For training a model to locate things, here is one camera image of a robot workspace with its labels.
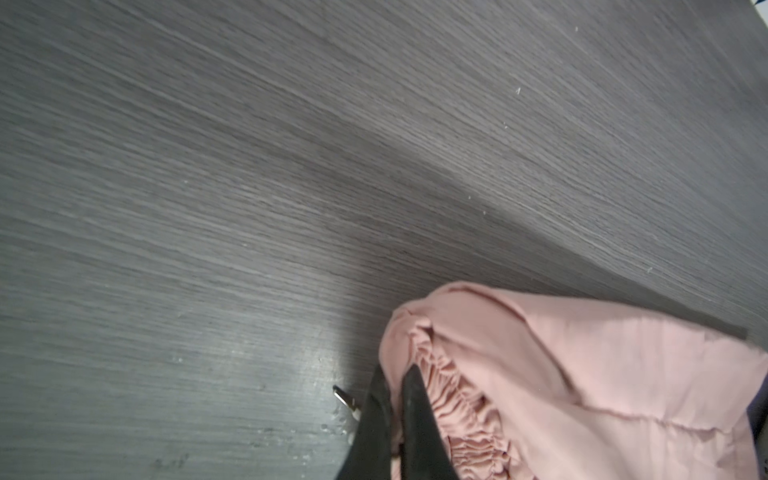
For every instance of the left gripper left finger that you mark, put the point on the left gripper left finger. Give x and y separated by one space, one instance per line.
370 455

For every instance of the pink shorts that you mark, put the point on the pink shorts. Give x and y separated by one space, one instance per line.
526 386

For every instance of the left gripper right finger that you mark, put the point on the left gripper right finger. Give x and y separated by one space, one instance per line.
423 455

